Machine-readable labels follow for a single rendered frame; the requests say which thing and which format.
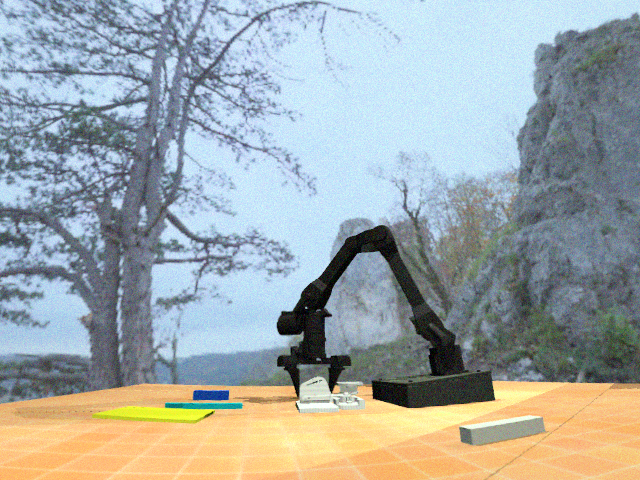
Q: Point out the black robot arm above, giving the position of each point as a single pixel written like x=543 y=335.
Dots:
x=445 y=358

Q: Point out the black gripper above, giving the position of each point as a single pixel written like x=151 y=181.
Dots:
x=313 y=347

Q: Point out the teal flat bar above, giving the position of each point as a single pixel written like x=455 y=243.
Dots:
x=201 y=406

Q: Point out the yellow flat plate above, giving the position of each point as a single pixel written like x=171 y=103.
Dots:
x=148 y=414

